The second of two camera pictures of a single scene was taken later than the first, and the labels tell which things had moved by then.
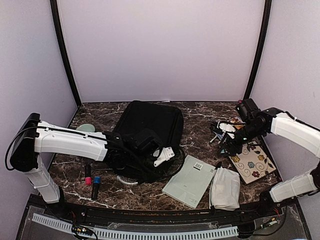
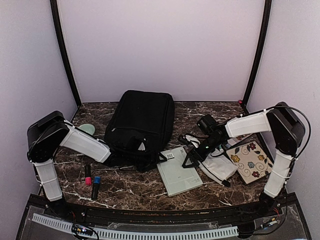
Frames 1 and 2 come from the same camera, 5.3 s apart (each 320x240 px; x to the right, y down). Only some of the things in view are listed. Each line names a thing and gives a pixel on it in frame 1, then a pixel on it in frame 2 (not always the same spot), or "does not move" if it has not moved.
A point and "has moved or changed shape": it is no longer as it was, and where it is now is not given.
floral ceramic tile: [252, 162] does not move
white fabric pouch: [225, 193] -> [218, 167]
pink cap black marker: [88, 178] does not move
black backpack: [166, 120] has moved or changed shape
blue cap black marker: [96, 187] does not move
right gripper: [230, 145] -> [192, 158]
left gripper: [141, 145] -> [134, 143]
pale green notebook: [189, 182] has moved or changed shape
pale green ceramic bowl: [86, 127] does not move
